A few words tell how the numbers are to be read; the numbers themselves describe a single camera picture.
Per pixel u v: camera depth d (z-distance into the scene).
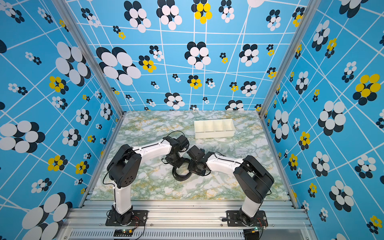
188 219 0.74
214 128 1.10
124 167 0.50
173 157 0.78
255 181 0.46
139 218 0.73
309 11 0.69
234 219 0.73
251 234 0.71
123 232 0.72
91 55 0.87
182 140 0.77
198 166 0.68
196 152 0.71
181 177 0.83
